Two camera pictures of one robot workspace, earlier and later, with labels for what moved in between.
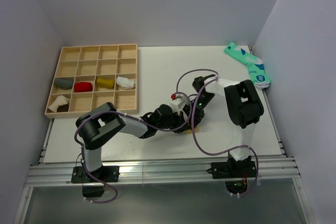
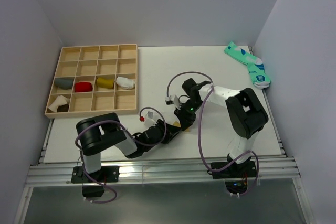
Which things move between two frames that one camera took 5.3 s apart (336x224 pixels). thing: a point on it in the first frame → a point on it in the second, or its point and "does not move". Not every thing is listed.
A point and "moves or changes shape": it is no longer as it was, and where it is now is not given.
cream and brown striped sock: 61,104 does not move
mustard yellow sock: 189,131 moves or changes shape
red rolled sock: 83,86 does not move
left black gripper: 179,118 → 171,131
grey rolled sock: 64,83 does not move
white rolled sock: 125,83 does not move
